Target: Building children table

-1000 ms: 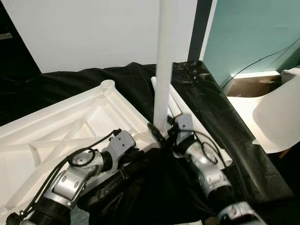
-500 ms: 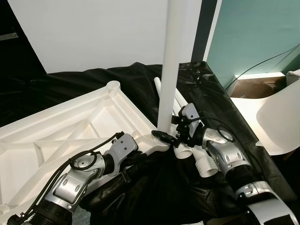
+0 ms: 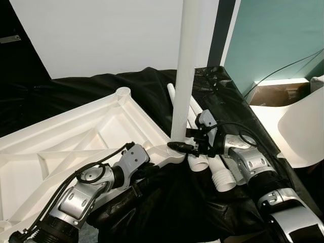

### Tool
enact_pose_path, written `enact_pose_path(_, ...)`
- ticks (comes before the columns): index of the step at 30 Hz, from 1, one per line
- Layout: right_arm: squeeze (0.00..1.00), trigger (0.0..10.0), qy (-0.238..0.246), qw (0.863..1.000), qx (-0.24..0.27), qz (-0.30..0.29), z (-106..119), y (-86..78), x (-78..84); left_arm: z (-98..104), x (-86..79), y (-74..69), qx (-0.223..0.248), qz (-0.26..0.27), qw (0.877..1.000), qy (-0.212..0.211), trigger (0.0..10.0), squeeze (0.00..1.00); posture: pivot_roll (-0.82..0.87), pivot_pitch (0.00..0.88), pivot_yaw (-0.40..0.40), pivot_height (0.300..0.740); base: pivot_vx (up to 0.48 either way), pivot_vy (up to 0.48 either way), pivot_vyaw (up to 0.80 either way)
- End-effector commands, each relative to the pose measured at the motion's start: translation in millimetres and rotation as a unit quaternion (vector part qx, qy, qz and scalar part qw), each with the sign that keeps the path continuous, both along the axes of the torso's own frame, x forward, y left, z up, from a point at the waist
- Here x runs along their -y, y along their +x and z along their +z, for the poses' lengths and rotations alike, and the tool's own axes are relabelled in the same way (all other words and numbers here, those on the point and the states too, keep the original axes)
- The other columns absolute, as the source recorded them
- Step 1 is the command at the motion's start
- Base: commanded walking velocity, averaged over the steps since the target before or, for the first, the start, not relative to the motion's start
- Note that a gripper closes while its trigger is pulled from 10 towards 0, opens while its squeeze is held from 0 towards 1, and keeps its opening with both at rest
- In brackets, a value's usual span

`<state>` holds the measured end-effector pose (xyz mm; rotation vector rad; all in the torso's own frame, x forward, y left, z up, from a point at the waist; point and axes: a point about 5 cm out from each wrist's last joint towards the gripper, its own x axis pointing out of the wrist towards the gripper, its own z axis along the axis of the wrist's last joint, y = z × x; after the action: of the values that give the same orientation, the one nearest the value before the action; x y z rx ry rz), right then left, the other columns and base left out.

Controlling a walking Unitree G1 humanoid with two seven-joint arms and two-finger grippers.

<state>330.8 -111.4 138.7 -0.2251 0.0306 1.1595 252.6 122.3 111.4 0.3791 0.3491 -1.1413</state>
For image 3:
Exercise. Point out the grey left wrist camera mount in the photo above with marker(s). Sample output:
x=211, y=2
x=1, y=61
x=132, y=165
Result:
x=134, y=159

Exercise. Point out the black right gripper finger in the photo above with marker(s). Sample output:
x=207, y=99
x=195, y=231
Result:
x=191, y=132
x=181, y=147

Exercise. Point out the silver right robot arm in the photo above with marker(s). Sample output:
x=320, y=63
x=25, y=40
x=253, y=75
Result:
x=253, y=162

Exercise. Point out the black vertical wall post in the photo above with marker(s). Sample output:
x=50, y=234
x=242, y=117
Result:
x=223, y=30

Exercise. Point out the white plastic chair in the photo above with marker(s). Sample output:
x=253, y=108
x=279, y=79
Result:
x=298, y=131

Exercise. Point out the white plastic table top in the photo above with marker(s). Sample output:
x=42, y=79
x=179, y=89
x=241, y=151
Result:
x=61, y=147

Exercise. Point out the white plastic table leg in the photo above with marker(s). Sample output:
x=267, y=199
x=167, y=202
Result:
x=223, y=177
x=185, y=76
x=198, y=163
x=199, y=106

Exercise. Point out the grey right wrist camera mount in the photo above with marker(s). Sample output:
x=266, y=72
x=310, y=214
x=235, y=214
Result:
x=206, y=124

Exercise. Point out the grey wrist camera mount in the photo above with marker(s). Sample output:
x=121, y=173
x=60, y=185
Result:
x=134, y=159
x=206, y=124

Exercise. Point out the grey cushion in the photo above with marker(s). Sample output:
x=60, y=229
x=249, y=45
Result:
x=317, y=83

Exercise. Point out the white wall panel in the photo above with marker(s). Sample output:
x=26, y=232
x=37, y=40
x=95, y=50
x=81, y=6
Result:
x=101, y=35

